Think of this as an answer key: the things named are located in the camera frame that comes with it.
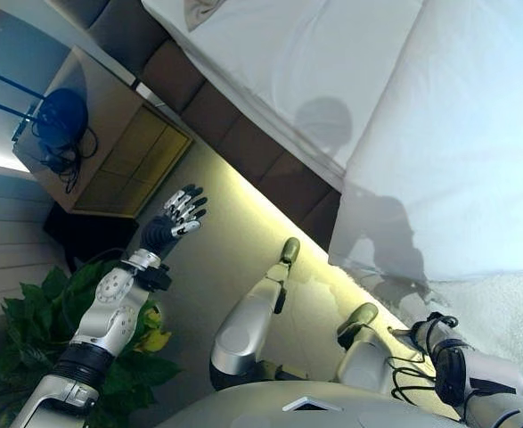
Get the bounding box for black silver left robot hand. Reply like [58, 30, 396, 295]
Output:
[141, 183, 209, 259]

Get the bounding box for white duvet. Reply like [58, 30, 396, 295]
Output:
[330, 0, 523, 314]

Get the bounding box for wooden nightstand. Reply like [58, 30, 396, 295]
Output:
[11, 44, 196, 269]

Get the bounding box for silver left robot leg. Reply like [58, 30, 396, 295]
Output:
[208, 237, 302, 392]

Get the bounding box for silver robot leg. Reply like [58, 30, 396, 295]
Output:
[208, 237, 302, 392]
[335, 302, 405, 397]

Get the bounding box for green potted plant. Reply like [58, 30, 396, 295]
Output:
[0, 260, 183, 428]

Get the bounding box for white mattress sheet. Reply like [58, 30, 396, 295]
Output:
[140, 0, 428, 189]

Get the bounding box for thin black rod stand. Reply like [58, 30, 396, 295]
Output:
[0, 64, 47, 144]

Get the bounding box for patterned fringed throw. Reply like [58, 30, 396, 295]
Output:
[183, 0, 232, 33]

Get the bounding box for silver right robot leg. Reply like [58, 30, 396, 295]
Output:
[335, 302, 405, 397]

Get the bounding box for white textured blanket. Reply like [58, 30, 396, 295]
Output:
[429, 269, 523, 403]

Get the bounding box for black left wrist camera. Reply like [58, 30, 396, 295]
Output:
[137, 264, 174, 292]

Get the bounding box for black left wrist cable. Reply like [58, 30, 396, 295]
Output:
[61, 246, 129, 314]

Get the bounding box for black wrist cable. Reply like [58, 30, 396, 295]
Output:
[61, 246, 129, 314]
[387, 310, 463, 403]

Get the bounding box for tangled black cables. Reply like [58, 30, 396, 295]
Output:
[28, 123, 101, 196]

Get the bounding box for brown upholstered bed frame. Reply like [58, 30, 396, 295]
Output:
[46, 0, 346, 251]

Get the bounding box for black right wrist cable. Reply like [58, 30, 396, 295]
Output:
[387, 310, 463, 403]

